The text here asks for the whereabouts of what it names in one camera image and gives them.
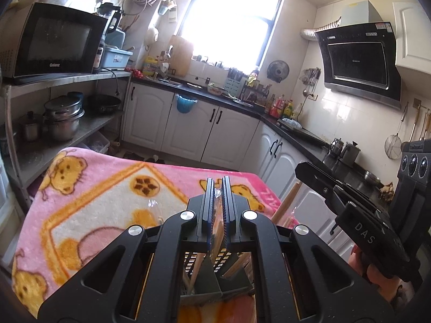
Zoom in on blue plastic crate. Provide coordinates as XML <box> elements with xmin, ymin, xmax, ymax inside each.
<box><xmin>100</xmin><ymin>47</ymin><xmax>133</xmax><ymax>70</ymax></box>

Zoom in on white upper cabinet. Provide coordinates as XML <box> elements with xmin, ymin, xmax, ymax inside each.
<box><xmin>392</xmin><ymin>2</ymin><xmax>431</xmax><ymax>71</ymax></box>

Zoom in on person's right hand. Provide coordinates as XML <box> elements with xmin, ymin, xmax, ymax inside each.
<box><xmin>349</xmin><ymin>245</ymin><xmax>405</xmax><ymax>305</ymax></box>

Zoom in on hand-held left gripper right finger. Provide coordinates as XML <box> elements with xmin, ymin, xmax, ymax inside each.
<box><xmin>221</xmin><ymin>176</ymin><xmax>396</xmax><ymax>323</ymax></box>

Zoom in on hanging metal kitchen utensils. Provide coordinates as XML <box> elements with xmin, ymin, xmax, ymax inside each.
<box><xmin>301</xmin><ymin>67</ymin><xmax>321</xmax><ymax>97</ymax></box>

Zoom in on yellow packet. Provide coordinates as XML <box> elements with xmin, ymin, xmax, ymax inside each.
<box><xmin>142</xmin><ymin>56</ymin><xmax>159</xmax><ymax>77</ymax></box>

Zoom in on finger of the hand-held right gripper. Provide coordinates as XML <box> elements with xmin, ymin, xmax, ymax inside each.
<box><xmin>305</xmin><ymin>161</ymin><xmax>385</xmax><ymax>214</ymax></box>
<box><xmin>296</xmin><ymin>163</ymin><xmax>357</xmax><ymax>218</ymax></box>

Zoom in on kitchen window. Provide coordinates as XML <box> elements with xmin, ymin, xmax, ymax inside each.
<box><xmin>175</xmin><ymin>0</ymin><xmax>287</xmax><ymax>75</ymax></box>

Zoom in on black kitchen countertop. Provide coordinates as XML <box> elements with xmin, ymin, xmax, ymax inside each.
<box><xmin>130</xmin><ymin>76</ymin><xmax>401</xmax><ymax>209</ymax></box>

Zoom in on black range hood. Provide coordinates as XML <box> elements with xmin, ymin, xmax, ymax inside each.
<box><xmin>315</xmin><ymin>0</ymin><xmax>403</xmax><ymax>110</ymax></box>

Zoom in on small round wall fan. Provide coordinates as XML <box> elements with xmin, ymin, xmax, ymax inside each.
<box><xmin>267</xmin><ymin>59</ymin><xmax>291</xmax><ymax>83</ymax></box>

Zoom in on silver vent duct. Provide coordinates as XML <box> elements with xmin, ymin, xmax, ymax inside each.
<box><xmin>299</xmin><ymin>18</ymin><xmax>341</xmax><ymax>42</ymax></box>

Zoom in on light green knife block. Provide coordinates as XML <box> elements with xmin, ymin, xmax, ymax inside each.
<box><xmin>225</xmin><ymin>68</ymin><xmax>245</xmax><ymax>97</ymax></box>

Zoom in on black cooktop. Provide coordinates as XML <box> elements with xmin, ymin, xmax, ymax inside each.
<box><xmin>277</xmin><ymin>118</ymin><xmax>325</xmax><ymax>143</ymax></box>

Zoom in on blue hanging bin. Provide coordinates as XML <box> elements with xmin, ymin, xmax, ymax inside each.
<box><xmin>174</xmin><ymin>93</ymin><xmax>198</xmax><ymax>115</ymax></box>

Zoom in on dark wire dish rack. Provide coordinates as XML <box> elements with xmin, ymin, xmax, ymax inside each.
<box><xmin>245</xmin><ymin>74</ymin><xmax>273</xmax><ymax>104</ymax></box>

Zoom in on black wok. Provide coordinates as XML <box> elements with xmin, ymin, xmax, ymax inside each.
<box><xmin>88</xmin><ymin>93</ymin><xmax>122</xmax><ymax>114</ymax></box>

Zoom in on wire skimmer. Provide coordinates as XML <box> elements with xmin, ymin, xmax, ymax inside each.
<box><xmin>384</xmin><ymin>102</ymin><xmax>409</xmax><ymax>159</ymax></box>

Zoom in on stacked steel pots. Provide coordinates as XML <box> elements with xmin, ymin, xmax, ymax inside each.
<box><xmin>43</xmin><ymin>92</ymin><xmax>85</xmax><ymax>142</ymax></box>

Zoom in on steel shelf rack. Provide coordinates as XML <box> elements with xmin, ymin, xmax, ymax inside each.
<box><xmin>0</xmin><ymin>71</ymin><xmax>133</xmax><ymax>202</ymax></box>

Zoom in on grey metal kettle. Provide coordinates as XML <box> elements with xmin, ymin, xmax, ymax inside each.
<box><xmin>340</xmin><ymin>139</ymin><xmax>362</xmax><ymax>166</ymax></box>

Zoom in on small steel pot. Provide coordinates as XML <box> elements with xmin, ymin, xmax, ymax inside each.
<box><xmin>21</xmin><ymin>110</ymin><xmax>44</xmax><ymax>142</ymax></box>

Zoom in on white round hanging dish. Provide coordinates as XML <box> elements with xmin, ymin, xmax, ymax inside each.
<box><xmin>145</xmin><ymin>27</ymin><xmax>160</xmax><ymax>47</ymax></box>

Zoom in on row of condiment bottles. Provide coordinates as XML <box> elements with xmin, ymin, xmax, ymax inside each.
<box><xmin>265</xmin><ymin>93</ymin><xmax>304</xmax><ymax>121</ymax></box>

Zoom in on blue-grey plastic container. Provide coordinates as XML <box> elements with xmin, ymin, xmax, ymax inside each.
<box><xmin>106</xmin><ymin>29</ymin><xmax>127</xmax><ymax>50</ymax></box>

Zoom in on black microwave oven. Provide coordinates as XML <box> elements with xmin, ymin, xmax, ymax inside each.
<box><xmin>0</xmin><ymin>2</ymin><xmax>108</xmax><ymax>85</ymax></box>

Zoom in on white base cabinets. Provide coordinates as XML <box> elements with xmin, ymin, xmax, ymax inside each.
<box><xmin>121</xmin><ymin>82</ymin><xmax>357</xmax><ymax>263</ymax></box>

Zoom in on pink printed bear blanket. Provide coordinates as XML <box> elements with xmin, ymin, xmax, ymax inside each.
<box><xmin>12</xmin><ymin>146</ymin><xmax>300</xmax><ymax>323</ymax></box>

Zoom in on single plastic-wrapped chopstick pair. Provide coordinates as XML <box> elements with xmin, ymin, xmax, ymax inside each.
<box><xmin>271</xmin><ymin>181</ymin><xmax>304</xmax><ymax>226</ymax></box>
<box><xmin>210</xmin><ymin>188</ymin><xmax>231</xmax><ymax>254</ymax></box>

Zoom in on beige cutting board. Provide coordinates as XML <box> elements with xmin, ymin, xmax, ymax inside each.
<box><xmin>168</xmin><ymin>34</ymin><xmax>193</xmax><ymax>78</ymax></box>

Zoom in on clear plastic storage box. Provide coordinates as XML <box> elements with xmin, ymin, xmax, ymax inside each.
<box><xmin>82</xmin><ymin>131</ymin><xmax>111</xmax><ymax>155</ymax></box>

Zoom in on garlic bulbs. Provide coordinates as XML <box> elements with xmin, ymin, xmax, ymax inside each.
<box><xmin>380</xmin><ymin>182</ymin><xmax>395</xmax><ymax>204</ymax></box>

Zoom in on glass french press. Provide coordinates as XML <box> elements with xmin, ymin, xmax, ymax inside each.
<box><xmin>329</xmin><ymin>138</ymin><xmax>345</xmax><ymax>159</ymax></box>

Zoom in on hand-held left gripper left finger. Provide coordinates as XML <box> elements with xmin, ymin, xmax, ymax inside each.
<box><xmin>37</xmin><ymin>177</ymin><xmax>216</xmax><ymax>323</ymax></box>

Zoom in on grey-green plastic chopstick holder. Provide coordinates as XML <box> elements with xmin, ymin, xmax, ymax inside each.
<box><xmin>180</xmin><ymin>251</ymin><xmax>255</xmax><ymax>307</ymax></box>

